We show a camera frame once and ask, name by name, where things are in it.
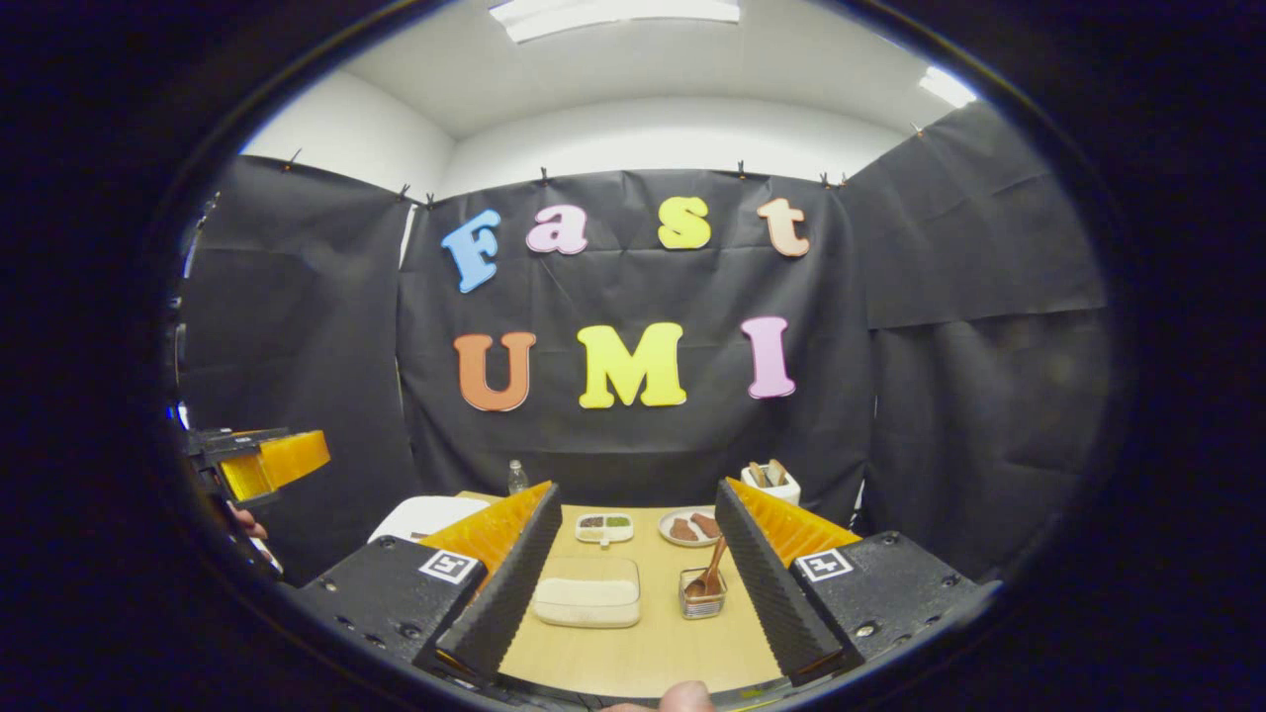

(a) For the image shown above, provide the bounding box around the row of black cloth clips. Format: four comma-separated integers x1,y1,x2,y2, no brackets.
282,121,926,207

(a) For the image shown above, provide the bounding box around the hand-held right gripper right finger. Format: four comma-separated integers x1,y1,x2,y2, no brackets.
714,478,990,686

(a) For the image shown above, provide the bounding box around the white rice cooker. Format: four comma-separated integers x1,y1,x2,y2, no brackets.
368,493,493,545

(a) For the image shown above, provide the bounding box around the ceiling light panel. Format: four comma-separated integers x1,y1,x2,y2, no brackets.
918,66,978,108

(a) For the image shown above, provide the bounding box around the white divided grain dish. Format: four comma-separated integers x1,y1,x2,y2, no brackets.
576,512,635,546

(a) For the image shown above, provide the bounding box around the round white plate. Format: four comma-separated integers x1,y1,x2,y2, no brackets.
658,508,723,549

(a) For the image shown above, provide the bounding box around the metal wire chopstick holder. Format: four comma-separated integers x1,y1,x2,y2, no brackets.
678,566,729,621

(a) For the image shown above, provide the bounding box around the white toaster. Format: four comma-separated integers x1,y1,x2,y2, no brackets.
740,460,802,507

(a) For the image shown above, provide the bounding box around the clear container of rice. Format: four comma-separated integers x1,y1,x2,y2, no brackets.
532,556,642,630

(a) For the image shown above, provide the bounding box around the black backdrop cloth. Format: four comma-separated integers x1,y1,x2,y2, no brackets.
178,99,1114,584

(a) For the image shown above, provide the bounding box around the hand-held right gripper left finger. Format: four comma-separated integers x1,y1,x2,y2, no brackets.
292,482,563,683

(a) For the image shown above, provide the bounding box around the brown wooden spoon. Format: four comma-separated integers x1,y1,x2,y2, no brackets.
684,535,729,599

